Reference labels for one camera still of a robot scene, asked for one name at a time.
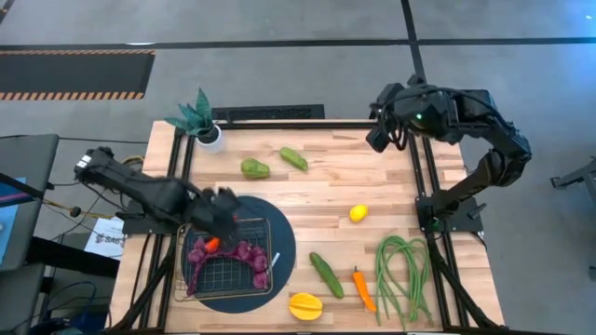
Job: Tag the grey metal stand base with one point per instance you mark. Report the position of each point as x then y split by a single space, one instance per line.
577 179

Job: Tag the red-orange carrot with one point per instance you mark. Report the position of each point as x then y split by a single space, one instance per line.
212 245

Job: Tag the black hazard-striped floor mat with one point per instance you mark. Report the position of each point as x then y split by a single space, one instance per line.
70 74

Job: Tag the black ridged floor ramp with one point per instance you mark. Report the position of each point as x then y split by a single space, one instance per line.
267 112

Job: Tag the green long beans bundle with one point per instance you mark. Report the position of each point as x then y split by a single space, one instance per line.
414 274

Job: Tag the potted plant in white pot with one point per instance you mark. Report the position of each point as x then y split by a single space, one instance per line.
210 142

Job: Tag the orange chili pepper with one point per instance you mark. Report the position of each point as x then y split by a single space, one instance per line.
363 288

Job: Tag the blue screen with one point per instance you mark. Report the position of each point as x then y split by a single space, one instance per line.
7 218

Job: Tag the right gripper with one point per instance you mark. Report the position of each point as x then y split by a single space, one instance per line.
388 100

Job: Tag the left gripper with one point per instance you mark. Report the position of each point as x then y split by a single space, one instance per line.
216 207

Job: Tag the white printed paper sheet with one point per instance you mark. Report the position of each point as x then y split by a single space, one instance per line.
106 238

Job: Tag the dark round woven placemat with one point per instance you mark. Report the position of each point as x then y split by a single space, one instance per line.
281 260

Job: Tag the green cucumber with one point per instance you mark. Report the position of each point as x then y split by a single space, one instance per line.
326 275

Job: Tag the grey desk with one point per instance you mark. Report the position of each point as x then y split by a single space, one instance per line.
28 186

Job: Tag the yellow starfruit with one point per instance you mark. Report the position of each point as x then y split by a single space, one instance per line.
305 306

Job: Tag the white paper tag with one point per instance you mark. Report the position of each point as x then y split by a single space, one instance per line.
275 259

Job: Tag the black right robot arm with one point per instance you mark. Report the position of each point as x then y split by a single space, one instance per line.
493 163

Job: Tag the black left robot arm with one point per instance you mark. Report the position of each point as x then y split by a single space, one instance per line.
139 186

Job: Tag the long bumpy green gourd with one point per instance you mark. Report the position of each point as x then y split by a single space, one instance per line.
293 159

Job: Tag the yellow lemon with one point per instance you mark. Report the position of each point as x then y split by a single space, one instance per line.
359 213

